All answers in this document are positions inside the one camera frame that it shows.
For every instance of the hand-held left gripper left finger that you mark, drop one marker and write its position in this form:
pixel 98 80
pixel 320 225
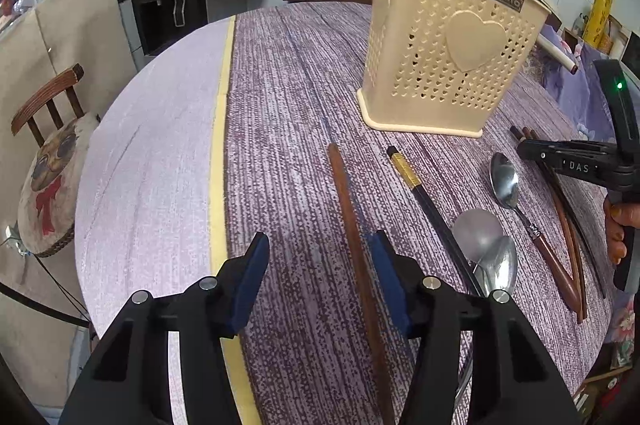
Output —
pixel 252 275

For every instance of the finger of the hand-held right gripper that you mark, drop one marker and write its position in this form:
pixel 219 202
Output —
pixel 575 166
pixel 535 148

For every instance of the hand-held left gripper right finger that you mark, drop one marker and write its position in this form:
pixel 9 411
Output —
pixel 387 275

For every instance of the brown wooden chopstick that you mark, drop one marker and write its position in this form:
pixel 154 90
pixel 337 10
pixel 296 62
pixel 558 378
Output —
pixel 345 205
pixel 529 135
pixel 567 225

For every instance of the black chopstick gold band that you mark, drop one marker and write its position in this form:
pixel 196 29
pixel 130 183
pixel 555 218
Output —
pixel 430 205

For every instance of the matte metal spoon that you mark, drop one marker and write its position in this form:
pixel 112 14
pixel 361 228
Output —
pixel 477 232

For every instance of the shiny metal spoon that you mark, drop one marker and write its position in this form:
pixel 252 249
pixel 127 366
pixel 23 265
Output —
pixel 500 262

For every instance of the beige perforated utensil holder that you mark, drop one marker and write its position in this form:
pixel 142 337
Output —
pixel 425 55

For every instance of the person's right hand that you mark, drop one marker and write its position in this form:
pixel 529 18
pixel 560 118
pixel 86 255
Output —
pixel 616 235

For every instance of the purple floral cloth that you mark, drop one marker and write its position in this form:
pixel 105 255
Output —
pixel 575 105

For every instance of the yellow printed packet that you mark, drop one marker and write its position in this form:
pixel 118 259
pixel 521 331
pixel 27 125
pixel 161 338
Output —
pixel 597 15

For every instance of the printed round seat cushion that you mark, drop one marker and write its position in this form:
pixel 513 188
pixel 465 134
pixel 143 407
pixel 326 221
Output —
pixel 50 185

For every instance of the wooden chair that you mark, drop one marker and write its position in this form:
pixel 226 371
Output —
pixel 45 92

